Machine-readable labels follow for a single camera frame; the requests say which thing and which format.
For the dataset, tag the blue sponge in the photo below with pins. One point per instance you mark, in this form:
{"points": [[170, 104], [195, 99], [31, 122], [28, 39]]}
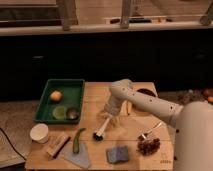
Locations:
{"points": [[117, 154]]}

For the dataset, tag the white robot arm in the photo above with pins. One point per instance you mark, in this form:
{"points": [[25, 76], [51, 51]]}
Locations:
{"points": [[193, 122]]}

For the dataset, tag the white handled dish brush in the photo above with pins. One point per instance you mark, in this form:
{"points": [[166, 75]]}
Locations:
{"points": [[98, 135]]}

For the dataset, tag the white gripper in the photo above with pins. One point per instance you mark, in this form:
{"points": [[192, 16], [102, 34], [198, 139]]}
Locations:
{"points": [[113, 105]]}

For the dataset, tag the grey cloth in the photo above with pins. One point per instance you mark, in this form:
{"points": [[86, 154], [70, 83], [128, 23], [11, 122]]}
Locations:
{"points": [[81, 159]]}

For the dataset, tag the green chili pepper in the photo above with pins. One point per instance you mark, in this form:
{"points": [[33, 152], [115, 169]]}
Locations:
{"points": [[76, 146]]}

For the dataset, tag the orange round fruit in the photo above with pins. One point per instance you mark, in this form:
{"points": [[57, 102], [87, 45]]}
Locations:
{"points": [[56, 96]]}

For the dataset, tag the brown grape bunch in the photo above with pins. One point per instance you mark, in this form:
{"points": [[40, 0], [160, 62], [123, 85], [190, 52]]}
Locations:
{"points": [[149, 147]]}

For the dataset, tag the green round lid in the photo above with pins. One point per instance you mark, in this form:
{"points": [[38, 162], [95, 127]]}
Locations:
{"points": [[59, 112]]}

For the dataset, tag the green plastic tray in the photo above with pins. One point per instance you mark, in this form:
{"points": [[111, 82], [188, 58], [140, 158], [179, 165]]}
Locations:
{"points": [[72, 96]]}

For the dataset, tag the white paper cup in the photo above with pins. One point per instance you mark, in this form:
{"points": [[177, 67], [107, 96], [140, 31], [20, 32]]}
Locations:
{"points": [[40, 133]]}

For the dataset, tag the dark red bowl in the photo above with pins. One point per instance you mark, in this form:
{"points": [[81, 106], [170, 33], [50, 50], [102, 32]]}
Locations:
{"points": [[147, 92]]}

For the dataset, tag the wooden scrub brush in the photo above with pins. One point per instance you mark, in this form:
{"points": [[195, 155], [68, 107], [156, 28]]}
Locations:
{"points": [[57, 144]]}

